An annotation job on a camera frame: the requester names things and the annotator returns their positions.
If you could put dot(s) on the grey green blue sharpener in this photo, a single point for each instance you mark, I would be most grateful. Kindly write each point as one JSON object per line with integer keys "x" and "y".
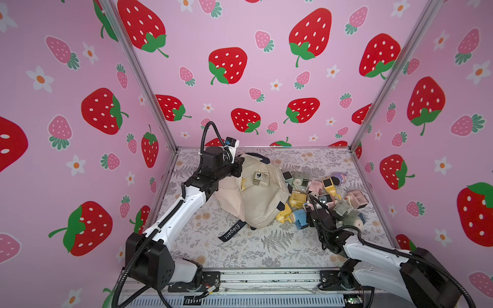
{"x": 355, "y": 219}

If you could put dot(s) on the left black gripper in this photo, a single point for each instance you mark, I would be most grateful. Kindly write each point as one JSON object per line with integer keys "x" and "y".
{"x": 235, "y": 165}

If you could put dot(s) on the white panda pencil sharpener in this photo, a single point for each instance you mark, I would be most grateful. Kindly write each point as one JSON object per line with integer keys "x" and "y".
{"x": 261, "y": 179}

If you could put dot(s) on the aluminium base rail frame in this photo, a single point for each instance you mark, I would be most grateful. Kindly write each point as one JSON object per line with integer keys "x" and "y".
{"x": 263, "y": 287}

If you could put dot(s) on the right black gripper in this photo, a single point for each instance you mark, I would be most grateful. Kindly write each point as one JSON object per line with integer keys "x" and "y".
{"x": 320, "y": 221}

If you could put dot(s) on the purple pencil sharpener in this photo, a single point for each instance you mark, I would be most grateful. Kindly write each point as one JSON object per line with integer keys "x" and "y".
{"x": 339, "y": 178}

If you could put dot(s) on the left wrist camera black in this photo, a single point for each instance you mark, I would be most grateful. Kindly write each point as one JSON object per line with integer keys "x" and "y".
{"x": 220, "y": 153}

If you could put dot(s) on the bright blue pencil sharpener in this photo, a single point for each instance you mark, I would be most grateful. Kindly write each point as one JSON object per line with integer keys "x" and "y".
{"x": 299, "y": 219}

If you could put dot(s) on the yellow pencil sharpener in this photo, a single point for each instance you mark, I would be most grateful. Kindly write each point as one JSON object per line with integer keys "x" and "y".
{"x": 297, "y": 200}
{"x": 284, "y": 216}
{"x": 330, "y": 188}

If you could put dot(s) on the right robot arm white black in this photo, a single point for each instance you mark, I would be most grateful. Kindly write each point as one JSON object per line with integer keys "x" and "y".
{"x": 416, "y": 276}

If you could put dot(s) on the pale green pencil sharpener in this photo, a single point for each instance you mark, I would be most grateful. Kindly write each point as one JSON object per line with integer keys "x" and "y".
{"x": 342, "y": 209}

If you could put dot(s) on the grey green pencil sharpener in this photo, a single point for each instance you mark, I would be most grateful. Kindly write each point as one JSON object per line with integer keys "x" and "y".
{"x": 301, "y": 182}

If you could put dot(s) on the mint green pencil sharpener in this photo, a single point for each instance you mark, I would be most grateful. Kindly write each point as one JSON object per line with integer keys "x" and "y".
{"x": 288, "y": 177}

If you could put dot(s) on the cream canvas tote bag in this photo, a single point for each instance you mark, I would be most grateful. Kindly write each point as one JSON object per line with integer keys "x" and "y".
{"x": 252, "y": 205}

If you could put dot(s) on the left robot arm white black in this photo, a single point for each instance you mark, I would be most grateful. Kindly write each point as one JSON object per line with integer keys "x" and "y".
{"x": 150, "y": 264}

